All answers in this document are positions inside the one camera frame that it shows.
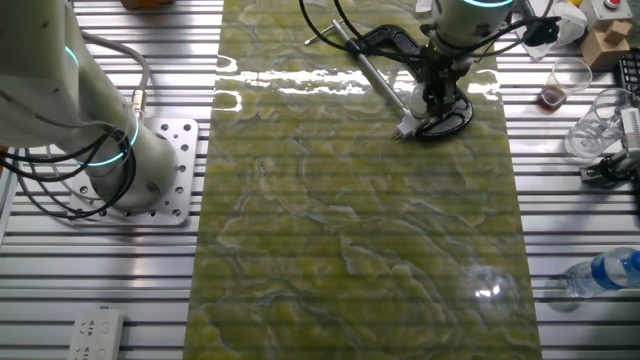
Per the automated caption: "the white lamp socket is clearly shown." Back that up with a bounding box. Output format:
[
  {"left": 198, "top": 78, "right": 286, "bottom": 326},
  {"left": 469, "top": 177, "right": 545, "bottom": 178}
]
[{"left": 394, "top": 110, "right": 430, "bottom": 140}]

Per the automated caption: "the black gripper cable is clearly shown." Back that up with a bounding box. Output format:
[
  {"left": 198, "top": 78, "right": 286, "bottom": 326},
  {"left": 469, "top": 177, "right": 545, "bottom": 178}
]
[{"left": 298, "top": 0, "right": 561, "bottom": 66}]

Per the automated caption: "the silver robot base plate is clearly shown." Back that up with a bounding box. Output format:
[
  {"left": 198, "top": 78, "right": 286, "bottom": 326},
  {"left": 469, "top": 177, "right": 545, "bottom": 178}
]
[{"left": 67, "top": 117, "right": 200, "bottom": 227}]

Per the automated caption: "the black base cable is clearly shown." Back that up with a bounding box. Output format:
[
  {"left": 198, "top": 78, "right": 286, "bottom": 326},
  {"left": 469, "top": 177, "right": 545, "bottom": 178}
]
[{"left": 0, "top": 127, "right": 137, "bottom": 221}]

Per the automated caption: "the small cardboard box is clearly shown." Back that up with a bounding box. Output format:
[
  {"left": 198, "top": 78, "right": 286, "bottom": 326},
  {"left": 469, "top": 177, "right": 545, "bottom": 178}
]
[{"left": 580, "top": 30, "right": 631, "bottom": 70}]

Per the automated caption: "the black C-clamp with steel screw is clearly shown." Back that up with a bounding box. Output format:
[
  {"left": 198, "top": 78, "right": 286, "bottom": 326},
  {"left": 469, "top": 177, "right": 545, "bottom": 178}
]
[{"left": 304, "top": 18, "right": 475, "bottom": 142}]

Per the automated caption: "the small tan wooden block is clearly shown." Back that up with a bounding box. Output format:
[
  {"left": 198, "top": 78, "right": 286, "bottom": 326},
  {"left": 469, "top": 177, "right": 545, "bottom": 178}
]
[{"left": 603, "top": 19, "right": 633, "bottom": 46}]

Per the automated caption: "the green marble pattern mat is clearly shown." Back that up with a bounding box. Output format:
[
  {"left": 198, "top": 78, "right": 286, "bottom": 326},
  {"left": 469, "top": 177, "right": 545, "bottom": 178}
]
[{"left": 182, "top": 0, "right": 544, "bottom": 360}]

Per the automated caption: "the plastic cup with brown liquid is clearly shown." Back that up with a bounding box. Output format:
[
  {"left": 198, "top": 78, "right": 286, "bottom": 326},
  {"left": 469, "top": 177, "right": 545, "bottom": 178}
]
[{"left": 538, "top": 57, "right": 594, "bottom": 112}]

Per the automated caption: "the crumpled white tissue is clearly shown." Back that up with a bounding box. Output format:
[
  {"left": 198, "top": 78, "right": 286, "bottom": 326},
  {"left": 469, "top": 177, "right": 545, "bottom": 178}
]
[{"left": 519, "top": 0, "right": 589, "bottom": 61}]

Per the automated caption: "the silver camera on black clamp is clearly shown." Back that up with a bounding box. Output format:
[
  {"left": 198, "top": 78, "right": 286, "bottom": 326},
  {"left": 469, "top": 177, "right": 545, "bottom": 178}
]
[{"left": 579, "top": 106, "right": 640, "bottom": 189}]

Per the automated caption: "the water bottle with blue cap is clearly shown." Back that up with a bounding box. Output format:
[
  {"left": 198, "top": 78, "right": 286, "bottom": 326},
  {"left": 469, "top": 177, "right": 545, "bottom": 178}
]
[{"left": 564, "top": 247, "right": 640, "bottom": 300}]

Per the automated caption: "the grey emergency stop box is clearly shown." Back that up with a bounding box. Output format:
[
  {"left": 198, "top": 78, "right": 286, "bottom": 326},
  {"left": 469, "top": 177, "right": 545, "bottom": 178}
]
[{"left": 579, "top": 0, "right": 627, "bottom": 31}]

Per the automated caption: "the black keyboard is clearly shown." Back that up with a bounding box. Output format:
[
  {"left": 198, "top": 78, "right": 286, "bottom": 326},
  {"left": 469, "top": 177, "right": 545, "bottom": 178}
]
[{"left": 618, "top": 53, "right": 640, "bottom": 94}]

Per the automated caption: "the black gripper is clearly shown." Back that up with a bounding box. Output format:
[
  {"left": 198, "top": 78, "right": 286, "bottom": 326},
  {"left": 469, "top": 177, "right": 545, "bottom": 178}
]
[{"left": 418, "top": 43, "right": 474, "bottom": 124}]

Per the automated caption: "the white light bulb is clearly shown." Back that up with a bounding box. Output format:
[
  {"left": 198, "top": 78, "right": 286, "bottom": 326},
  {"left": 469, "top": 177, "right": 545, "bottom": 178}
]
[{"left": 408, "top": 82, "right": 427, "bottom": 120}]

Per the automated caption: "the white power strip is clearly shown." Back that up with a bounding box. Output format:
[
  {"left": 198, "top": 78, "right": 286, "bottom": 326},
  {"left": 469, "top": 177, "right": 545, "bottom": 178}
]
[{"left": 67, "top": 307, "right": 125, "bottom": 360}]

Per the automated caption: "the grey base hose cable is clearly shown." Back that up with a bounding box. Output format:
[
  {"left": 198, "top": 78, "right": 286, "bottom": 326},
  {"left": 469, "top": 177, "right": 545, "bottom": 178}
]
[{"left": 79, "top": 30, "right": 151, "bottom": 121}]

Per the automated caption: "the empty clear plastic cup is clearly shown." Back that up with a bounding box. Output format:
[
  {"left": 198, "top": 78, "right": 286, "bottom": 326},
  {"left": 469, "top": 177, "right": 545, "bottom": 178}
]
[{"left": 563, "top": 88, "right": 635, "bottom": 164}]

